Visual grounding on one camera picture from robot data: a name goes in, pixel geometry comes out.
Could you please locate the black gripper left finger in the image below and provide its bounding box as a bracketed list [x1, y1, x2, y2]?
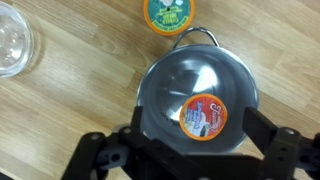
[61, 105, 158, 180]

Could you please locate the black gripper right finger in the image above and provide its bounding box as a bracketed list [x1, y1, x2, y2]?
[242, 106, 320, 180]

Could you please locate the coffee pod with red lid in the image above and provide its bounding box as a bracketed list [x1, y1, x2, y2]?
[178, 93, 229, 142]

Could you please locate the small steel pot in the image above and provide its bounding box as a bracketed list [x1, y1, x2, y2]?
[135, 26, 260, 155]

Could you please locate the coffee pod with green lid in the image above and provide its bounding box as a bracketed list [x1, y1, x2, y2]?
[143, 0, 196, 37]

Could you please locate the round glass lid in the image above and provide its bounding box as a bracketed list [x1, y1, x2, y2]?
[0, 0, 35, 80]

